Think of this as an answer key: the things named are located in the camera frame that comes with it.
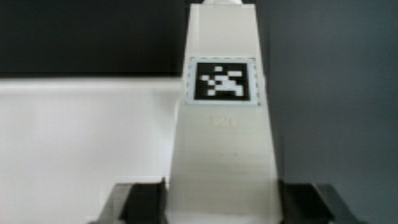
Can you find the white desk leg with tag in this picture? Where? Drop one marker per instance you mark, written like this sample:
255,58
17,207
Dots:
223,181

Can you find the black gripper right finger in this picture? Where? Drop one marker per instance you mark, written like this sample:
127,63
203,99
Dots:
314,205

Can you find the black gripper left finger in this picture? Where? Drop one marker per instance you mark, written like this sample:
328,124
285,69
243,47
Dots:
136,204

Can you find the white right fence bar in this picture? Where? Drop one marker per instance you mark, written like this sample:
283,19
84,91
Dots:
86,138

